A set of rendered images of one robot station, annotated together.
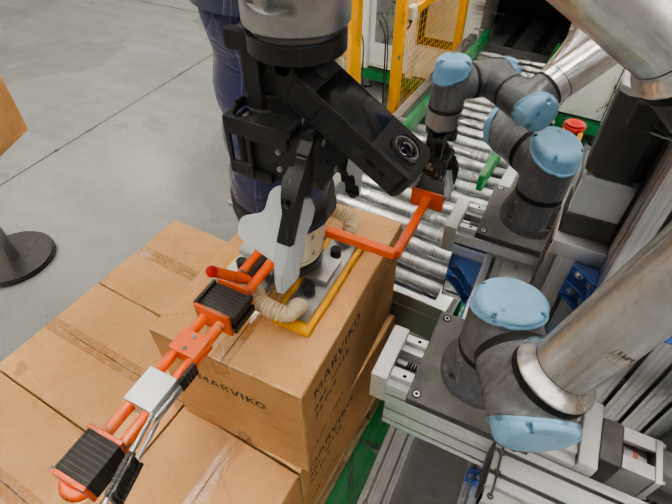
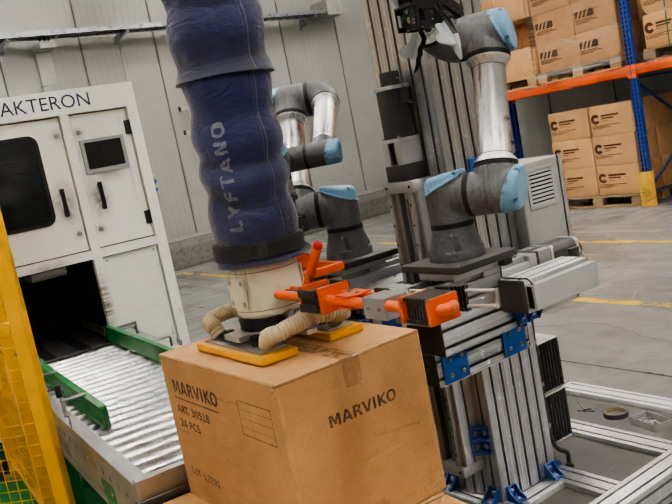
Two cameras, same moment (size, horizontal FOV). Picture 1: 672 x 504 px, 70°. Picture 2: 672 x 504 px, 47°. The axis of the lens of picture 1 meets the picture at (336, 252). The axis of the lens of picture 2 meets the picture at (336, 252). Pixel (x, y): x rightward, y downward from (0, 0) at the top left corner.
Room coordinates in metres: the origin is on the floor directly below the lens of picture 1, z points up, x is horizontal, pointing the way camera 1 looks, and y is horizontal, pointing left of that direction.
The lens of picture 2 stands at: (-0.27, 1.68, 1.40)
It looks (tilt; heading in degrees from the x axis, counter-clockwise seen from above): 8 degrees down; 300
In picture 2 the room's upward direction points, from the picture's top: 11 degrees counter-clockwise
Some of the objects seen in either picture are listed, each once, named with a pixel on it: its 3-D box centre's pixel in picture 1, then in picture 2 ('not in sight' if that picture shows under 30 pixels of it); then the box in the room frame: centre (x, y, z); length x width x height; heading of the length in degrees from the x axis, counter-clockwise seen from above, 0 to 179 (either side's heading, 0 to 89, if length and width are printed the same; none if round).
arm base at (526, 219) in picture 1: (535, 203); (347, 240); (0.92, -0.50, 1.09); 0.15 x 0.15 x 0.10
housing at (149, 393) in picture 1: (153, 394); (385, 304); (0.41, 0.32, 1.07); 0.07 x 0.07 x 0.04; 64
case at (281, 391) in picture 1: (293, 317); (295, 417); (0.83, 0.12, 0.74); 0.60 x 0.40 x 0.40; 154
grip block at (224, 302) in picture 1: (224, 305); (324, 296); (0.61, 0.23, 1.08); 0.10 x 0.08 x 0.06; 64
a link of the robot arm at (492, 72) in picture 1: (494, 80); (287, 160); (0.98, -0.34, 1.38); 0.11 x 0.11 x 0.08; 21
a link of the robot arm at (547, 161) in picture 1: (548, 162); (338, 205); (0.92, -0.49, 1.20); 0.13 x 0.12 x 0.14; 21
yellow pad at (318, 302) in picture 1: (323, 273); (307, 320); (0.79, 0.03, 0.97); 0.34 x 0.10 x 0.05; 154
